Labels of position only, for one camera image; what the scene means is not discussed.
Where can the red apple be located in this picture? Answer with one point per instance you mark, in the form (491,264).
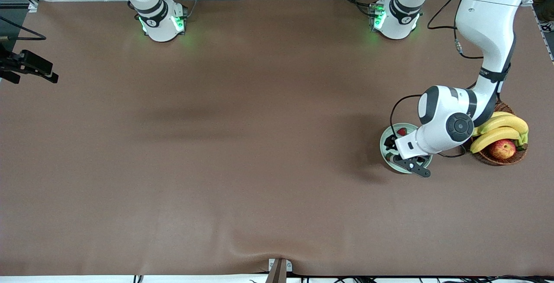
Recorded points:
(502,149)

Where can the silver corner bracket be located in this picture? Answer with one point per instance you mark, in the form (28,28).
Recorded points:
(33,7)

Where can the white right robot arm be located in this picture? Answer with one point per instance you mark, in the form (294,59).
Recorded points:
(160,23)

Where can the brown table cloth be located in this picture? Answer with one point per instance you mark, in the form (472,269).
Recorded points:
(259,213)

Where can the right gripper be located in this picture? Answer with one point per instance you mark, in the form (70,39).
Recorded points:
(9,64)

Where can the small greenish yellow banana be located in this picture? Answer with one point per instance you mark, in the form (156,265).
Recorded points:
(504,114)

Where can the brown metal bar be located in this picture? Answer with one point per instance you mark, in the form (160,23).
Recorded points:
(277,274)

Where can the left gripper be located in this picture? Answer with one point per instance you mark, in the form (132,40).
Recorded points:
(392,143)

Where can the white sneaker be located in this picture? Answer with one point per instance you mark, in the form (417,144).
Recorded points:
(547,26)

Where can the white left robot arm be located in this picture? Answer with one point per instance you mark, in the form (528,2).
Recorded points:
(489,14)

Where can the brown wicker basket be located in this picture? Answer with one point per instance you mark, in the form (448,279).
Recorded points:
(497,159)

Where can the silver metal bracket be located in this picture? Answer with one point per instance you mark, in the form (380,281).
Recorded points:
(288,265)

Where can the pale green plate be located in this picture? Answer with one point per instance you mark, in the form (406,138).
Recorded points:
(410,126)

